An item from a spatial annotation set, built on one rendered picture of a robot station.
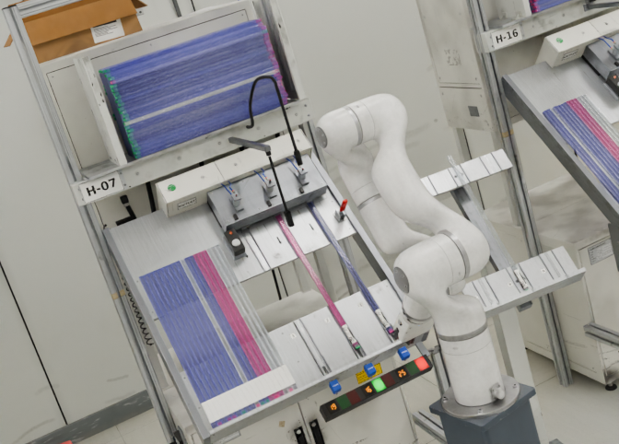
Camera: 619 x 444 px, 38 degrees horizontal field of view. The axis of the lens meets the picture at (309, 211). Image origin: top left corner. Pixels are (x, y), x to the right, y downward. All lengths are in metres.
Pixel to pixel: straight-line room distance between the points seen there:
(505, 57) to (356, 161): 1.30
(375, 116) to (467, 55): 1.26
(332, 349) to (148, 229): 0.66
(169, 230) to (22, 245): 1.57
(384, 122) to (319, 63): 2.34
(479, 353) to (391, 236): 0.36
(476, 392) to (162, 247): 1.04
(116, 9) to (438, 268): 1.48
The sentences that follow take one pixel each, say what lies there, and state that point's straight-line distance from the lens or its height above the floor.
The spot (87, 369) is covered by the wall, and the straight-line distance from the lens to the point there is 4.40.
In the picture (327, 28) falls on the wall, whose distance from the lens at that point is 4.52.
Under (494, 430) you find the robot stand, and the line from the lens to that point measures 2.21.
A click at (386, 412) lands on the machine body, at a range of 3.01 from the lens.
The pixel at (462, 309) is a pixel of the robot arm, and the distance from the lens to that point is 2.10.
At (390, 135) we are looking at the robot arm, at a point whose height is 1.35.
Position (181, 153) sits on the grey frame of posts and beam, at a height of 1.36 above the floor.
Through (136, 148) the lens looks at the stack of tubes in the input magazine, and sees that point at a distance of 2.69.
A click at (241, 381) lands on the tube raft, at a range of 2.50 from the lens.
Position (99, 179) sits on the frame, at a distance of 2.71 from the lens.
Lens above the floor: 1.81
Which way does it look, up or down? 15 degrees down
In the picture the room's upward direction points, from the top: 17 degrees counter-clockwise
